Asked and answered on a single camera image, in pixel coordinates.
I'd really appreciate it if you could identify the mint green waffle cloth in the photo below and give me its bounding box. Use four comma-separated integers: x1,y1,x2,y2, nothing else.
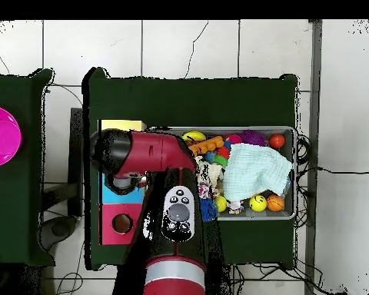
222,143,294,202

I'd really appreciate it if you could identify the silver mesh bin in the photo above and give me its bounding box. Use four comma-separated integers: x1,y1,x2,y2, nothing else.
167,125,298,221

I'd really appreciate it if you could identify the wooden box with three holes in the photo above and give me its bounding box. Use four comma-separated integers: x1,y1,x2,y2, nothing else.
97,118,148,246

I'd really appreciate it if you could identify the orange plastic building block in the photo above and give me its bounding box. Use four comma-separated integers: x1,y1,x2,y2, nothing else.
188,135,225,156

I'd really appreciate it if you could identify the blue spiky rubber ball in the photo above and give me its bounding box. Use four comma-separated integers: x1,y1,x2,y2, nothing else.
199,197,218,223

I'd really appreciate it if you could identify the yellow tennis ball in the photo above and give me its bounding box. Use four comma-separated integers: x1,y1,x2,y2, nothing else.
214,194,228,214

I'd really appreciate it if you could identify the dark green tablecloth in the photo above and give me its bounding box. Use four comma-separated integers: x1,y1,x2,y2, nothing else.
0,68,57,267
81,66,298,271

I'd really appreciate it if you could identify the purple spiky rubber ball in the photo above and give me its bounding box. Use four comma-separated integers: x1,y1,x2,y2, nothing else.
240,129,268,148

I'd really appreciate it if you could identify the yellow smiley ball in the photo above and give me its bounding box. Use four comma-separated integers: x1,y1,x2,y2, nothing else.
248,194,268,213

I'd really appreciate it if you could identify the plain orange ball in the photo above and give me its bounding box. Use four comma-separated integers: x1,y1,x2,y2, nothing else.
268,133,286,149

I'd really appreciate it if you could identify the small orange basketball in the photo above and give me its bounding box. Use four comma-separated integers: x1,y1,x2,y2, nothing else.
266,194,285,213

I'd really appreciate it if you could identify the black upright panel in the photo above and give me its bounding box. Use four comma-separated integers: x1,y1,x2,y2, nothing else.
68,107,85,217

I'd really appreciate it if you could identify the dark grey rounded base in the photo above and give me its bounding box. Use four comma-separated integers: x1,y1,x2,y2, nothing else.
38,214,78,251

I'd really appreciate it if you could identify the pink plastic bowl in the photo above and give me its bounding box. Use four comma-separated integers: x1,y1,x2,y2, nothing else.
0,105,23,168

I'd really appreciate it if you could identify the thin black floor cable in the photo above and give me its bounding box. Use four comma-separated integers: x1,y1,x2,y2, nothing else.
298,165,369,176

